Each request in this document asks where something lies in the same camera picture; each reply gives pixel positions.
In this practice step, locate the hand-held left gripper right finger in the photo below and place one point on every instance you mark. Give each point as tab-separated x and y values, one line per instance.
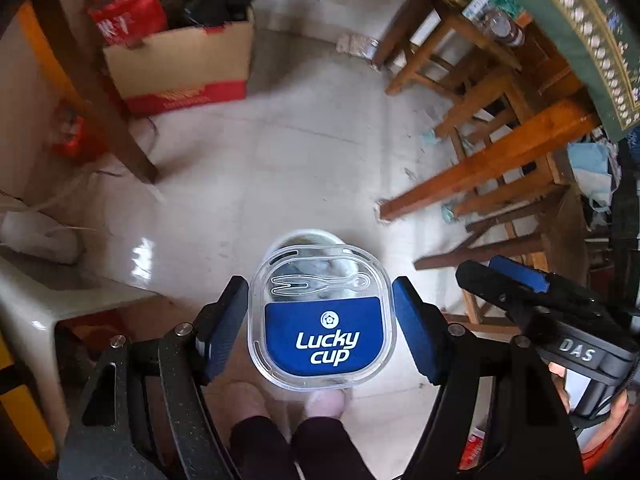
415	330

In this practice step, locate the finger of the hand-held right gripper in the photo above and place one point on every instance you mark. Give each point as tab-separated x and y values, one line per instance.
520	272
490	290

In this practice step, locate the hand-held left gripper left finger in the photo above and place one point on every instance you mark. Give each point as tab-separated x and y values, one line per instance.
227	330

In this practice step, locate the clear plastic lid blue label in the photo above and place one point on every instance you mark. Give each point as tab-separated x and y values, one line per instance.
320	340

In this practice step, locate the white plastic bucket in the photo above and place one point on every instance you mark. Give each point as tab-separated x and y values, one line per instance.
300	236

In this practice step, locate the person's right forearm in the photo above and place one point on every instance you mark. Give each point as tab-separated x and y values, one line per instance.
600	447

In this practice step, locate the person's right hand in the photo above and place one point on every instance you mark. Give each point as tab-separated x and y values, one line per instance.
559	385

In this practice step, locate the person's left leg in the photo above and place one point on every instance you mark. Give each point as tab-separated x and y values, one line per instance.
255	435

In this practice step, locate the orange wooden table leg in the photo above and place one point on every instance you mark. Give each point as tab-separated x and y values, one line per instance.
490	160

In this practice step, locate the light blue cloth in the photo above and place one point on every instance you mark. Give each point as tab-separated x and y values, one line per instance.
592	170

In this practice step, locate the white plastic stool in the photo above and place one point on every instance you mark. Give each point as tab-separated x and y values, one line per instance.
60	305

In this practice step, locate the white cloth bundle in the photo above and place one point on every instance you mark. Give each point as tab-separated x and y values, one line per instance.
35	237

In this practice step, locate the dark round can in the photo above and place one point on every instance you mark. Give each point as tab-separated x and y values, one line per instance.
510	32

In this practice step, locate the red packaging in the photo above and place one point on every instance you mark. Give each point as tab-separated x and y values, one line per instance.
80	132

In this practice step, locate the floral tablecloth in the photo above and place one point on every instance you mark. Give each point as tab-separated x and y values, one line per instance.
590	25

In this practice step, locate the cardboard box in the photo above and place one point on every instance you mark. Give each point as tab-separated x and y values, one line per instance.
185	67

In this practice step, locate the green plastic bag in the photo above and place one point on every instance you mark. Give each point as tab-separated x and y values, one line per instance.
502	2

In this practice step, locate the paper scrap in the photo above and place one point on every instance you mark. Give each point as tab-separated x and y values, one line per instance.
357	45

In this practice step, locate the dark wooden table leg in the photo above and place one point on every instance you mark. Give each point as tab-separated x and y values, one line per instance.
95	85

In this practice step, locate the red gift bag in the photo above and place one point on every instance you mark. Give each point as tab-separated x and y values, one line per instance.
130	15

